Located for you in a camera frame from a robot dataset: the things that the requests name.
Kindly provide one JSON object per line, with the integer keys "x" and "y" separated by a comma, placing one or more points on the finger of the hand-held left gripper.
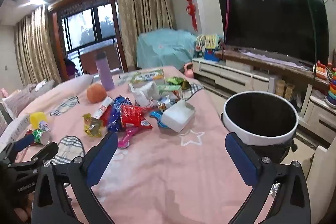
{"x": 44, "y": 151}
{"x": 23, "y": 142}

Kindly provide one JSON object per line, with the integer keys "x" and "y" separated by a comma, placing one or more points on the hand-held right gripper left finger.
{"x": 102, "y": 158}

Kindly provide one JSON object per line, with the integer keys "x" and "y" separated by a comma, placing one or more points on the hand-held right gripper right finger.
{"x": 241, "y": 162}

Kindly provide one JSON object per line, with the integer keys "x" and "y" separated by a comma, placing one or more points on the white bin with black bag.
{"x": 262, "y": 140}

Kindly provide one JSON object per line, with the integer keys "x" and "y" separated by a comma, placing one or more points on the white milk carton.
{"x": 174, "y": 119}

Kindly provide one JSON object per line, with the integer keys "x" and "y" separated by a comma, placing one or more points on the white blue wrapper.
{"x": 165, "y": 103}

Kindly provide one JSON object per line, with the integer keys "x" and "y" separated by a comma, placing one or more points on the pink plastic spoon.
{"x": 126, "y": 138}

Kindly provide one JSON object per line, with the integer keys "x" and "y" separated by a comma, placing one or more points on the yellow foil wrapper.
{"x": 92, "y": 127}

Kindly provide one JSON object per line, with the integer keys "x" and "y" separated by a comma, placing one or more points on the grey pillow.
{"x": 18, "y": 102}

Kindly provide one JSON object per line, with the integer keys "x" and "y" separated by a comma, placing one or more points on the blue snack packet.
{"x": 115, "y": 113}

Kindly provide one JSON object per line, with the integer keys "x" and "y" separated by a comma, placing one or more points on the orange white snack packet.
{"x": 103, "y": 109}

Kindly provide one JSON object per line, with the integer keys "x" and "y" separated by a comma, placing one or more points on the red snack packet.
{"x": 132, "y": 117}

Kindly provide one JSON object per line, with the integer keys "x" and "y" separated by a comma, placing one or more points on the orange round fruit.
{"x": 96, "y": 93}

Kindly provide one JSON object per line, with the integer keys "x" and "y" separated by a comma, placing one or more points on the blue plastic spoon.
{"x": 156, "y": 115}

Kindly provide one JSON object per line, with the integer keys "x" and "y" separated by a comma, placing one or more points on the pale pink pillow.
{"x": 68, "y": 86}

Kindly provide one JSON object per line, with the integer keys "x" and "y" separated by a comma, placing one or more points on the white plastic bag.
{"x": 144, "y": 94}

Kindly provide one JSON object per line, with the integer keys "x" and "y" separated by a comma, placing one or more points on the marble top side cabinet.
{"x": 321, "y": 174}

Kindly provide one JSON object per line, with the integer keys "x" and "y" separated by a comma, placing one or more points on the round yellow container stack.
{"x": 280, "y": 88}

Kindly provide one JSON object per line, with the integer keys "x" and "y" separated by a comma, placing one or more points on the purple water bottle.
{"x": 105, "y": 74}

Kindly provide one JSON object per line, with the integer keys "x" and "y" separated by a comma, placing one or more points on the wooden storage box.
{"x": 290, "y": 92}

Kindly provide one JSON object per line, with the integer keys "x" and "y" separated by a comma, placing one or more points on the purple dark cloth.
{"x": 70, "y": 69}

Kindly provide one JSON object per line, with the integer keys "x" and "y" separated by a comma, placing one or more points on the white television cabinet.
{"x": 231, "y": 74}

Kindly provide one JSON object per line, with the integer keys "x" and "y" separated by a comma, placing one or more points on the green cover book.
{"x": 147, "y": 75}

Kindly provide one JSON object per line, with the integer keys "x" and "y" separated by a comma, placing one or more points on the olive green wrapper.
{"x": 185, "y": 85}

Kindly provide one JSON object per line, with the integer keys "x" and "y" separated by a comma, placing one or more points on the beige patterned curtain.
{"x": 34, "y": 48}
{"x": 144, "y": 16}

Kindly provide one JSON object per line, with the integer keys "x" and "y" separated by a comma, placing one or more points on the light green box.
{"x": 169, "y": 88}

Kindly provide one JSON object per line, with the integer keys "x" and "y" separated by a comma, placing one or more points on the pink kettlebell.
{"x": 189, "y": 72}

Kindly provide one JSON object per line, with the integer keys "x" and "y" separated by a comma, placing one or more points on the green snack packet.
{"x": 175, "y": 80}

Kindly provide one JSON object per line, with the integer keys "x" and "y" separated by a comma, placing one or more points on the colourful toy phone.
{"x": 210, "y": 48}

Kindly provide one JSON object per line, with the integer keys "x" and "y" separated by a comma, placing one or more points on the red toy telephone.
{"x": 321, "y": 71}

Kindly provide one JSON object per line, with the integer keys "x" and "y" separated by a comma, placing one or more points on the teal cloth cover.
{"x": 165, "y": 48}

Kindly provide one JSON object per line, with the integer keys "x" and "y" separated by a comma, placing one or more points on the brown framed balcony window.
{"x": 89, "y": 27}

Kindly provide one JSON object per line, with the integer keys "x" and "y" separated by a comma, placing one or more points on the ceiling spotlight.
{"x": 34, "y": 1}

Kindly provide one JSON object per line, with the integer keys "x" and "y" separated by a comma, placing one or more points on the black flat television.
{"x": 273, "y": 19}

